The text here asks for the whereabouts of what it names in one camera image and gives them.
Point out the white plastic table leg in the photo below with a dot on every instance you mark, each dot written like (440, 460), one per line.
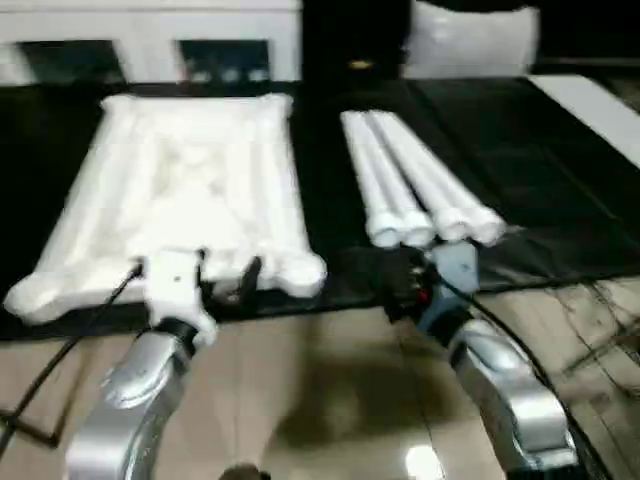
(441, 175)
(372, 195)
(416, 175)
(400, 195)

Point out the white plastic table top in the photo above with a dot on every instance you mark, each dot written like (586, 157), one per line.
(175, 190)

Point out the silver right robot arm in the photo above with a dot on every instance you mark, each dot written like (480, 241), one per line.
(500, 380)

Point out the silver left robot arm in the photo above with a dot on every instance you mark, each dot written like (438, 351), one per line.
(125, 400)

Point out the small white jar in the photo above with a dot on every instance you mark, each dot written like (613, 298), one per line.
(230, 75)
(200, 76)
(257, 75)

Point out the black stand leg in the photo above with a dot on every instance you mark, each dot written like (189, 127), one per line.
(35, 431)

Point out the grey cushion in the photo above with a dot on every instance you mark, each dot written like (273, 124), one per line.
(470, 40)

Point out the white sideboard with glass doors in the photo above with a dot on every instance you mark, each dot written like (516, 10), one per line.
(150, 45)

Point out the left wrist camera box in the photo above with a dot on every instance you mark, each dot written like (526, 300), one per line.
(175, 290)

